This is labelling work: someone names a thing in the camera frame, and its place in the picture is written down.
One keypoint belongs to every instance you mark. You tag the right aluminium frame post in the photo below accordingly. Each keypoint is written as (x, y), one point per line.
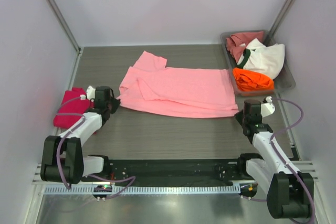
(281, 16)

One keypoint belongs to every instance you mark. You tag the dusty rose t shirt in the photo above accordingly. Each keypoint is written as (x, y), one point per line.
(236, 43)

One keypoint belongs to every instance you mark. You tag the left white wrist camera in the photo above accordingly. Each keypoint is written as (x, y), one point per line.
(90, 94)

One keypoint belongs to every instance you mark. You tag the white slotted cable duct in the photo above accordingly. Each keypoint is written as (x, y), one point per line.
(96, 189)

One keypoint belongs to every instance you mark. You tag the aluminium front rail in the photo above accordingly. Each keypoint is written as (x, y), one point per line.
(304, 166)

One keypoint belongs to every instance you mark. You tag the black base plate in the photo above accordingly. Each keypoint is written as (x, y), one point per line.
(178, 172)

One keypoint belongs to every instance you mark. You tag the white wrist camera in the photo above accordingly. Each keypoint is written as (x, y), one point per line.
(90, 94)
(267, 107)

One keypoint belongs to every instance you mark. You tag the white t shirt green collar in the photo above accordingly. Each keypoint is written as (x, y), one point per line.
(259, 58)

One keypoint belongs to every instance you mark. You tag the left aluminium frame post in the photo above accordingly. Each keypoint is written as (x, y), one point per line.
(59, 16)

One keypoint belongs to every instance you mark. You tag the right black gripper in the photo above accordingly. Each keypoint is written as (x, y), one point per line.
(239, 117)

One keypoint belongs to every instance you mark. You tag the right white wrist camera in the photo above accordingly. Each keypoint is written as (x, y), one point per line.
(267, 107)

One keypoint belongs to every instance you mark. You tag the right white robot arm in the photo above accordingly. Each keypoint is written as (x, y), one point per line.
(289, 191)

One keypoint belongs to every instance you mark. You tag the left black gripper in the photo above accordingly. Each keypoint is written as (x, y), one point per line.
(115, 104)

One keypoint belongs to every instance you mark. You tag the folded magenta t shirt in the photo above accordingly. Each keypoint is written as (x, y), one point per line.
(73, 113)

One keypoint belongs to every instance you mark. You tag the light pink t shirt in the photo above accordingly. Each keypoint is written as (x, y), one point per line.
(153, 87)

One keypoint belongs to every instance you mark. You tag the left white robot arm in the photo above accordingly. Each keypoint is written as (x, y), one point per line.
(63, 160)

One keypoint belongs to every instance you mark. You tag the orange t shirt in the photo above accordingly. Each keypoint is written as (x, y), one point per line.
(247, 80)

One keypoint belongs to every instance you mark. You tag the aluminium frame post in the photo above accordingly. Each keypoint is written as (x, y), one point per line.
(281, 16)
(59, 16)

